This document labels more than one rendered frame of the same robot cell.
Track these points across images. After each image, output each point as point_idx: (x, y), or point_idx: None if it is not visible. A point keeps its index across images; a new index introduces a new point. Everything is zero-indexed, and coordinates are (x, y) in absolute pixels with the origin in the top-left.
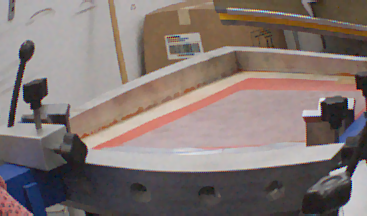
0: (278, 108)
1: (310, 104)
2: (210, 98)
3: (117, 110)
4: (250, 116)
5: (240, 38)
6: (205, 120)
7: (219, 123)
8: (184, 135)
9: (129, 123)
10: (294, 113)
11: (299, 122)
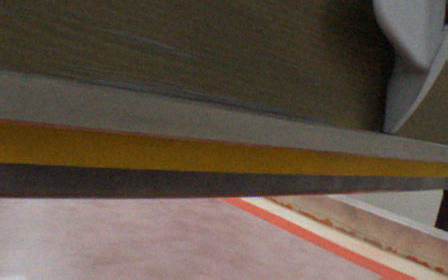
0: (189, 240)
1: (145, 256)
2: (349, 253)
3: (297, 199)
4: (187, 222)
5: None
6: (223, 215)
7: (192, 211)
8: None
9: (277, 209)
10: (122, 229)
11: (61, 208)
